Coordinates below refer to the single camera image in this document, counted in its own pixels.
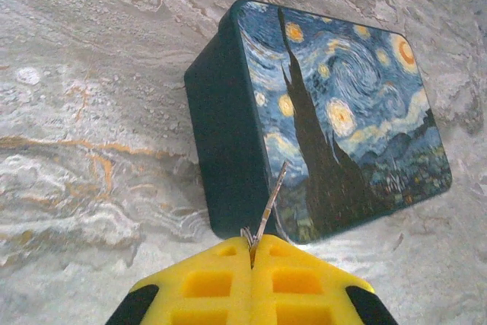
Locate starry night painted box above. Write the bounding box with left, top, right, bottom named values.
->
left=183, top=0, right=454, bottom=244

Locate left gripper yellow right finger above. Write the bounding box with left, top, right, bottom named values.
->
left=251, top=233, right=399, bottom=325

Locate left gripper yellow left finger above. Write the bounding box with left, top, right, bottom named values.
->
left=106, top=235, right=254, bottom=325

